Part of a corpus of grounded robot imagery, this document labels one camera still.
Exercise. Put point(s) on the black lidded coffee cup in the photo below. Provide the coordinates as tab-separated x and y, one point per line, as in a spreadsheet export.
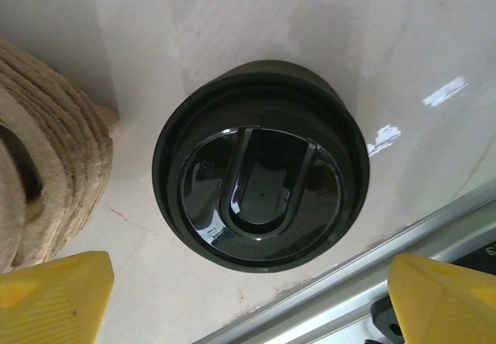
259	181

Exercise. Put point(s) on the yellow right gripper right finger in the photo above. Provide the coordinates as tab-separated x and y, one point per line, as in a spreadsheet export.
449	305

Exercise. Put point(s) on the brown pulp cup carrier stack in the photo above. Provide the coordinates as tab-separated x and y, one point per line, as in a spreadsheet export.
58	146

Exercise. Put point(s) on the aluminium table edge rail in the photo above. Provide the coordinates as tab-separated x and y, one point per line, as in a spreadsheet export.
329	293

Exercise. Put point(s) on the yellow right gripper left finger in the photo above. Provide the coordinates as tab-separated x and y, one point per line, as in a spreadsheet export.
46	301

